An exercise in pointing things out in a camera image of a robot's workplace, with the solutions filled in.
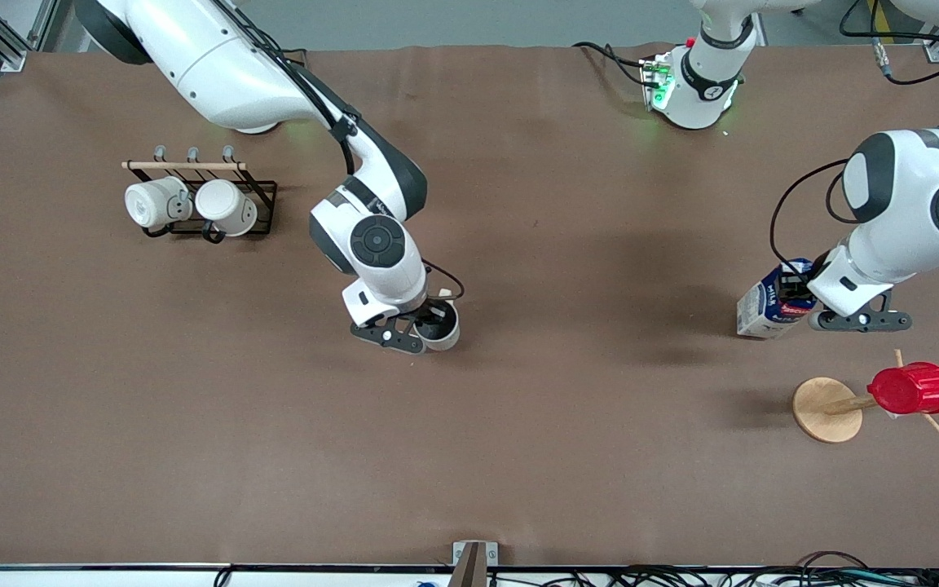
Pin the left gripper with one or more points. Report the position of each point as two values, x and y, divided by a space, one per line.
800 287

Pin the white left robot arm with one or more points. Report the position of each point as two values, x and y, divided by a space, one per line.
918 196

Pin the white mug with face print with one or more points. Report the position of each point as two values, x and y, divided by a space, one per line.
152 204

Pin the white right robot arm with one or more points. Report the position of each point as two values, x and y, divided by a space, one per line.
225 65

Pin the blue white milk carton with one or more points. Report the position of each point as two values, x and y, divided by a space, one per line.
755 314

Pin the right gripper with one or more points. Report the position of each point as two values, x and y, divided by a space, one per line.
434 314

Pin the grey metal mount bracket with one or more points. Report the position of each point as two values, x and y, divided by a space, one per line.
473 562

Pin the wooden mug tree stand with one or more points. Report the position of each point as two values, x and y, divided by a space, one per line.
824 412

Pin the red plastic cup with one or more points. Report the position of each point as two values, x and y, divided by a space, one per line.
910 390

